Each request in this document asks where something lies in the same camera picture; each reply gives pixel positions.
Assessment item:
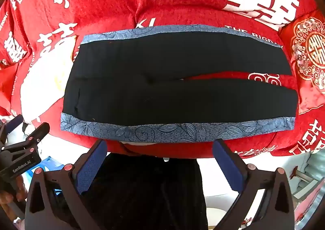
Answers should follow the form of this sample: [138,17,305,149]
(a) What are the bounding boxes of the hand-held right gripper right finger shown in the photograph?
[213,139,296,230]

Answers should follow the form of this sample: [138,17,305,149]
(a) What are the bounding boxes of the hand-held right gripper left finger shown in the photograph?
[25,139,108,230]

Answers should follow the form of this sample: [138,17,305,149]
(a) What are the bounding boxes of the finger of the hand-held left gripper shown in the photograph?
[4,122,50,154]
[0,115,24,145]

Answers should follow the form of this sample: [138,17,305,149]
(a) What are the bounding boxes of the black pants with blue stripe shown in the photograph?
[60,25,298,143]

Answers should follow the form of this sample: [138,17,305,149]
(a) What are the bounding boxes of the person's left hand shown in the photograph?
[0,176,28,205]

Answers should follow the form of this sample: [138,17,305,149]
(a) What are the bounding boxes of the blue plastic stool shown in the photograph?
[38,158,64,172]

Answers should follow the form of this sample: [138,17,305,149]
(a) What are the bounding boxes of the cream cloth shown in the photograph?
[19,34,78,124]

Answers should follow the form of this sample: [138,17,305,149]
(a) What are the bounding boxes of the person's dark clothing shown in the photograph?
[84,152,209,230]

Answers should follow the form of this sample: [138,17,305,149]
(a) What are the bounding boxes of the pink printed cloth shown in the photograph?
[295,182,325,225]

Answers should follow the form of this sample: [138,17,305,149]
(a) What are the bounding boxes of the red embroidered pillow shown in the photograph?
[278,10,325,116]

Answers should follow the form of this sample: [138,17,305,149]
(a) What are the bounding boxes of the red printed blanket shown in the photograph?
[0,0,325,160]

